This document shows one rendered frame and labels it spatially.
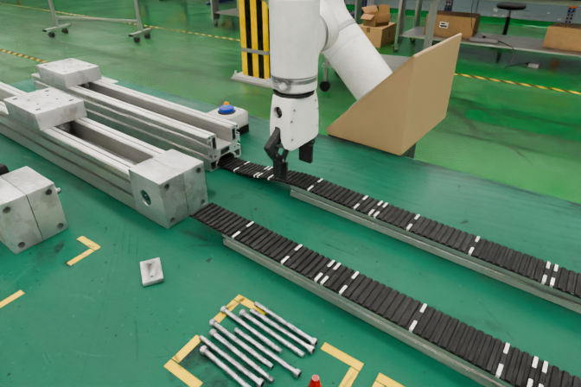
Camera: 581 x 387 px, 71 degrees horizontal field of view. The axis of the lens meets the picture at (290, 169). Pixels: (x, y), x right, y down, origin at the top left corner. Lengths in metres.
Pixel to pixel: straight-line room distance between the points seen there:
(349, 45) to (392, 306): 0.73
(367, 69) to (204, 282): 0.70
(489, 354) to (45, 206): 0.69
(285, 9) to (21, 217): 0.54
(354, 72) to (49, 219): 0.77
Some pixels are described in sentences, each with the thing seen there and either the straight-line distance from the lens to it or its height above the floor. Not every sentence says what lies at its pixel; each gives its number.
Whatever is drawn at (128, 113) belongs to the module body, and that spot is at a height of 0.85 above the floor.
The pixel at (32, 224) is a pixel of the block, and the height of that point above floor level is 0.82.
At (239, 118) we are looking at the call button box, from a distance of 1.07.
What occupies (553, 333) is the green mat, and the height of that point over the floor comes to 0.78.
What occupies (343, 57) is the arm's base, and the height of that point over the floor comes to 0.96.
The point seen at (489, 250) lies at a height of 0.81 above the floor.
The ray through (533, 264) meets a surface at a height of 0.81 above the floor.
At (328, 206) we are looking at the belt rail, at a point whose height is 0.79.
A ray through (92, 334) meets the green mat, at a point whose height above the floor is 0.78.
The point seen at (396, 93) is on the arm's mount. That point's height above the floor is 0.93.
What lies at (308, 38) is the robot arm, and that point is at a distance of 0.69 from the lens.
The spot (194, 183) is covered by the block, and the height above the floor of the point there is 0.84.
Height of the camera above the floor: 1.23
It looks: 29 degrees down
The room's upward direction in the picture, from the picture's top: straight up
